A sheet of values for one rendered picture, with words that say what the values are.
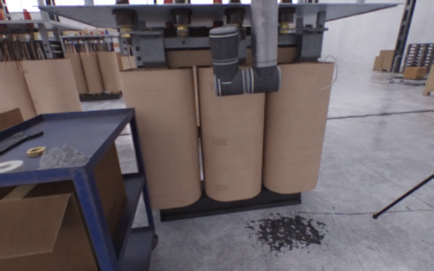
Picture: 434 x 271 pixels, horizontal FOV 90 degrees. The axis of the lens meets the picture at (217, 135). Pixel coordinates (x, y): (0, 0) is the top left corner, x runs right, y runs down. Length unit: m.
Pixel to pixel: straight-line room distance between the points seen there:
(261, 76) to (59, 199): 0.77
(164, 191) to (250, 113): 0.72
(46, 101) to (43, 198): 2.65
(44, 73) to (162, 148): 2.22
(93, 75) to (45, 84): 3.84
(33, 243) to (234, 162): 1.05
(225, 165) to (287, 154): 0.42
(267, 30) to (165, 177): 0.99
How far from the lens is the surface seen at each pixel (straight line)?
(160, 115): 1.26
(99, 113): 1.23
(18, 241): 0.70
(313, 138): 1.54
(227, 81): 0.90
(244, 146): 1.37
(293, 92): 1.39
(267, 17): 0.90
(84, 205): 0.68
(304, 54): 1.43
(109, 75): 6.92
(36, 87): 3.33
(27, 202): 0.74
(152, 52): 1.26
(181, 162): 1.36
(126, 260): 1.43
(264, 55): 0.91
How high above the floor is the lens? 1.15
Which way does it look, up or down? 21 degrees down
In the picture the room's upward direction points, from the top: 2 degrees counter-clockwise
